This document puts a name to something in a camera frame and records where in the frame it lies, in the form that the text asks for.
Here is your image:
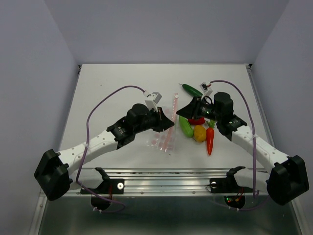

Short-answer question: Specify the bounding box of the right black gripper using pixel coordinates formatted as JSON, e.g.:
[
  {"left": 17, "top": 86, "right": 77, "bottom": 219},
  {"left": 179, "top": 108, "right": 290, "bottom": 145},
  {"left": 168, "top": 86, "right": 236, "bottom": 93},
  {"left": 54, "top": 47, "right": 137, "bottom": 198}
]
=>
[{"left": 175, "top": 96, "right": 222, "bottom": 122}]

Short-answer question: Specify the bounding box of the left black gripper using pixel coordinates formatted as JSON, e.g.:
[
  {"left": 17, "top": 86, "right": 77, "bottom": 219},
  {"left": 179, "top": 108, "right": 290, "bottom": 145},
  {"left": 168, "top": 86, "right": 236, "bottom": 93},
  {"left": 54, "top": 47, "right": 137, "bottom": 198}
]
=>
[{"left": 134, "top": 106, "right": 174, "bottom": 134}]

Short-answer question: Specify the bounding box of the red toy bell pepper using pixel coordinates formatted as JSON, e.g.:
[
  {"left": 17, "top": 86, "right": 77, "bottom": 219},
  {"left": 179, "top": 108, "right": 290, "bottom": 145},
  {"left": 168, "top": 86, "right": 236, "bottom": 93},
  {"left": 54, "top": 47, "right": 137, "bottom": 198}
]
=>
[{"left": 188, "top": 117, "right": 205, "bottom": 125}]

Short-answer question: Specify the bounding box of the clear zip top bag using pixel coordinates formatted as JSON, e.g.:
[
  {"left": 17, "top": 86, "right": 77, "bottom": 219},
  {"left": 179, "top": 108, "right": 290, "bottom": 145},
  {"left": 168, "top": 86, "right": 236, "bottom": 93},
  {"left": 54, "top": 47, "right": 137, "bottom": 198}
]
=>
[{"left": 146, "top": 93, "right": 179, "bottom": 156}]

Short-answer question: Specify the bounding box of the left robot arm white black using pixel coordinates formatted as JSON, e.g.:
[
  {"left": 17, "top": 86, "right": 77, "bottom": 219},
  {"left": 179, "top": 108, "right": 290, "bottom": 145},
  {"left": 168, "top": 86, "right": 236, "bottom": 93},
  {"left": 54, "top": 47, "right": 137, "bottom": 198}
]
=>
[{"left": 34, "top": 104, "right": 174, "bottom": 201}]

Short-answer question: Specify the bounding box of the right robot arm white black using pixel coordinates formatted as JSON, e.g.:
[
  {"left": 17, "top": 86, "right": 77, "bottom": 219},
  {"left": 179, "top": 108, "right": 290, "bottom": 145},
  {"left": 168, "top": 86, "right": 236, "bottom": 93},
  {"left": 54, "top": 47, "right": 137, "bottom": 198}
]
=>
[{"left": 177, "top": 92, "right": 309, "bottom": 206}]

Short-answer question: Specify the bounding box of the light green toy gourd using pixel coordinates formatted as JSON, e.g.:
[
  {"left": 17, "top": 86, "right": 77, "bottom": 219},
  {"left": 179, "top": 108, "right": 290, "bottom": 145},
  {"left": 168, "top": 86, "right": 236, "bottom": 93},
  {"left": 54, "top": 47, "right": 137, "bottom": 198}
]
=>
[{"left": 179, "top": 116, "right": 194, "bottom": 138}]

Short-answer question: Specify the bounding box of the dark green toy cucumber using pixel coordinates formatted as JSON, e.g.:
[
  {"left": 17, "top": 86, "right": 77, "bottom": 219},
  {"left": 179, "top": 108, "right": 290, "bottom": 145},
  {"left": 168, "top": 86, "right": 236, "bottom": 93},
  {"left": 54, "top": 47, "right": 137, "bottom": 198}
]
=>
[{"left": 180, "top": 84, "right": 202, "bottom": 97}]

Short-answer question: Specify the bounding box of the yellow toy potato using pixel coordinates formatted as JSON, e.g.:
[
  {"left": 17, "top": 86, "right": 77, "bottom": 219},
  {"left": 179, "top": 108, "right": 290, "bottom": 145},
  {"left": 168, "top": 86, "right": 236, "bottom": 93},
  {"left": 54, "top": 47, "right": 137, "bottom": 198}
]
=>
[{"left": 193, "top": 125, "right": 206, "bottom": 142}]

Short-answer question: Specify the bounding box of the orange toy carrot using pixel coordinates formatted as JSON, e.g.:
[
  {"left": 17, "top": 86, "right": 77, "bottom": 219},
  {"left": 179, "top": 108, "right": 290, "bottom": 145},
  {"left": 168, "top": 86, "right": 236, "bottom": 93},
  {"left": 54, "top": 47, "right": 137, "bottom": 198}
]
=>
[{"left": 206, "top": 120, "right": 216, "bottom": 156}]

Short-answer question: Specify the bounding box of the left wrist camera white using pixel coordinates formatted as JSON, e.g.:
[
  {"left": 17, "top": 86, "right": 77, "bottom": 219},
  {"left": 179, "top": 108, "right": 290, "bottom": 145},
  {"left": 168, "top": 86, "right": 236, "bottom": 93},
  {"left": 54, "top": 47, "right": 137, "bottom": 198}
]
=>
[{"left": 145, "top": 92, "right": 162, "bottom": 111}]

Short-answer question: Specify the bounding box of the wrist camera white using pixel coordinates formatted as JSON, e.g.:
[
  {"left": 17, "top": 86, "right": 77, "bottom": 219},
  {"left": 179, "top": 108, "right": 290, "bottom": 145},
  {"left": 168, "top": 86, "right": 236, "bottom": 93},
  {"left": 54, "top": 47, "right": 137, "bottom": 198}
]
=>
[
  {"left": 145, "top": 92, "right": 162, "bottom": 111},
  {"left": 200, "top": 81, "right": 213, "bottom": 99}
]

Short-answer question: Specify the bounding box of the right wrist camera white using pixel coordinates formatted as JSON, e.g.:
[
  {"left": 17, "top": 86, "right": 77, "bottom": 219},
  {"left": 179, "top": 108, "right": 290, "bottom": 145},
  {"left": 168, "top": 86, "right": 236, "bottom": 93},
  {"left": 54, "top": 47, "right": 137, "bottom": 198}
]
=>
[{"left": 200, "top": 81, "right": 213, "bottom": 99}]

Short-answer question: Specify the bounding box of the aluminium frame rail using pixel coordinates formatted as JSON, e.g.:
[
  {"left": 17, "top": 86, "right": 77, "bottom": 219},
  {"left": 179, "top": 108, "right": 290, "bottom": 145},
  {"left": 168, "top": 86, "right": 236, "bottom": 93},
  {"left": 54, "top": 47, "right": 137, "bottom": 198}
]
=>
[{"left": 39, "top": 167, "right": 299, "bottom": 198}]

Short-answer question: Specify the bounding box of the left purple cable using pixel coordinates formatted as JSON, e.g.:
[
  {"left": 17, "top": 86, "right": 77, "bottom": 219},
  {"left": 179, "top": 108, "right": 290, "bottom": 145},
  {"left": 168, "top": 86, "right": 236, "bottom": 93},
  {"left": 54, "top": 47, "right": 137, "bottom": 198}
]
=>
[{"left": 76, "top": 85, "right": 150, "bottom": 213}]

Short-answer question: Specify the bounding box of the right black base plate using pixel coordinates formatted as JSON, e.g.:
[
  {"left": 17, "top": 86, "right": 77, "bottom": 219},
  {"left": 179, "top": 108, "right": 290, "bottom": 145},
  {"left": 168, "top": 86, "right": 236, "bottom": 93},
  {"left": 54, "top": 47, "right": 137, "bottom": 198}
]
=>
[{"left": 208, "top": 166, "right": 252, "bottom": 194}]

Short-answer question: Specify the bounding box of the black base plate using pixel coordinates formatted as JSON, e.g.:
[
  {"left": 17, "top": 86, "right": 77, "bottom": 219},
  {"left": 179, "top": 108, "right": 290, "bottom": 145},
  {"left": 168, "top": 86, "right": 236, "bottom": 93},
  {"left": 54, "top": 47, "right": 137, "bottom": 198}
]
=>
[
  {"left": 208, "top": 166, "right": 252, "bottom": 194},
  {"left": 80, "top": 167, "right": 125, "bottom": 195}
]

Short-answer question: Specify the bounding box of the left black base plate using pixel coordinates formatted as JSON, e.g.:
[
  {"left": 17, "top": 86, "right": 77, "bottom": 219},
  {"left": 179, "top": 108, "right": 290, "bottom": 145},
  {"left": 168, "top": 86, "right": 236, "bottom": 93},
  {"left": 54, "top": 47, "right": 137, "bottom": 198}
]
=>
[{"left": 80, "top": 167, "right": 125, "bottom": 195}]

